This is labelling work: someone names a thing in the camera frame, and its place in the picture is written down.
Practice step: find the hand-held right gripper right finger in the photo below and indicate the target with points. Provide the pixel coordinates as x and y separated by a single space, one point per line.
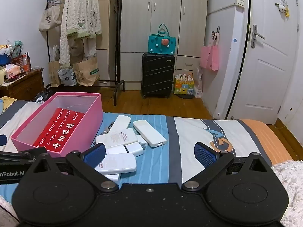
204 156

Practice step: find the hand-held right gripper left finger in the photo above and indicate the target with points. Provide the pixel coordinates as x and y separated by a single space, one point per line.
94 155

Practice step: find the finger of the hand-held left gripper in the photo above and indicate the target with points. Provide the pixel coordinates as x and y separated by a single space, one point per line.
21 153
2 140

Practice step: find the white power bank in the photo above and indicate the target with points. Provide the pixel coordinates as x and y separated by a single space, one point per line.
119 163

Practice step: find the silver blister pack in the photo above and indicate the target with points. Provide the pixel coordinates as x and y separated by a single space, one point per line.
107 128

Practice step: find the pink cardboard box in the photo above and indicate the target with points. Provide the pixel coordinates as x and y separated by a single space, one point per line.
95 123

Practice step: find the slim white remote control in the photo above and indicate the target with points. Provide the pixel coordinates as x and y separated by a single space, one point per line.
119 124

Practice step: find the white charger adapter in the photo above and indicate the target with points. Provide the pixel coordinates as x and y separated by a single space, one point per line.
134 149

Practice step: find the striped printed bedsheet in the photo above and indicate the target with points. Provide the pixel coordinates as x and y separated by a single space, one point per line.
189 132

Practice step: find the wooden nightstand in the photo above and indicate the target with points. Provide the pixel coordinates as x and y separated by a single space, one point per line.
26 85

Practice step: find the cream container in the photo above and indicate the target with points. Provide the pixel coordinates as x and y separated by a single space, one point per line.
2 75

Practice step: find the orange white tissue box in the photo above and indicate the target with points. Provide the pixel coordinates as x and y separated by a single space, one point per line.
13 71

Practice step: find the white plastic bag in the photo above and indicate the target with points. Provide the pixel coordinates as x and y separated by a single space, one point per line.
198 85

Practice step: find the colourful gift bag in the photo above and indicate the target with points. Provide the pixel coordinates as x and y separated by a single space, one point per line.
184 86

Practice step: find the red box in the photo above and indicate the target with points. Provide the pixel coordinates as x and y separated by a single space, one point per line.
22 62

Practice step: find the blue container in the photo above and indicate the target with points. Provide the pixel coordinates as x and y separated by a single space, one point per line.
4 59

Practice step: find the grey patterned bag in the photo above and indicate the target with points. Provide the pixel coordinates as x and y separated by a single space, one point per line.
67 76

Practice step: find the large brown paper bag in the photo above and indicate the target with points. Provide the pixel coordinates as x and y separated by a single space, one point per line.
86 72

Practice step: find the white fluffy blanket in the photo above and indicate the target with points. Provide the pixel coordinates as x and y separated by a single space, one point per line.
288 182

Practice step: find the green round fan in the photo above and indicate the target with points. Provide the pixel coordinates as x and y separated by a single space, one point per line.
16 50

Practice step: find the black suitcase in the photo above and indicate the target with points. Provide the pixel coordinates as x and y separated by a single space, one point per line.
157 75

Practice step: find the pink paper bag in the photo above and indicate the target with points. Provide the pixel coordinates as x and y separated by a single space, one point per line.
209 58

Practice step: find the white door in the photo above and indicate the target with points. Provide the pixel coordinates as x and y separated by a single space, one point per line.
267 75

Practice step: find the black garment rack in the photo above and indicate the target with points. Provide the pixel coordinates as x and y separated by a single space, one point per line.
118 52

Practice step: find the white fleece pants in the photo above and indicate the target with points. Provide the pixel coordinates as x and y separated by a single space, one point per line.
90 48

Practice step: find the teal felt handbag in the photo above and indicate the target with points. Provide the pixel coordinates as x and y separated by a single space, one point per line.
161 43

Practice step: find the beige tall cabinet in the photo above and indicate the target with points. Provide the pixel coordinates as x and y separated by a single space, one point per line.
104 28

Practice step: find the beige canvas tote bag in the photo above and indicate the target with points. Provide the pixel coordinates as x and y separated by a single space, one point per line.
49 19

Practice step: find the white fleece cardigan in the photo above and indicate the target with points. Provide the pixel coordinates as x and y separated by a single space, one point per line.
78 9

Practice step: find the white wardrobe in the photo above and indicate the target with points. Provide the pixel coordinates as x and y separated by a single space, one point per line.
165 9

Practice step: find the yellow pendant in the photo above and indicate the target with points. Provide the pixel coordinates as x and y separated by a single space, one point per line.
287 11

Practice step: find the white plush pendant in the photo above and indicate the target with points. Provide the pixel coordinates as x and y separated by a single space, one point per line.
281 7

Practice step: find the white light switch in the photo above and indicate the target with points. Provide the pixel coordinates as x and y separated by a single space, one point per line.
240 2

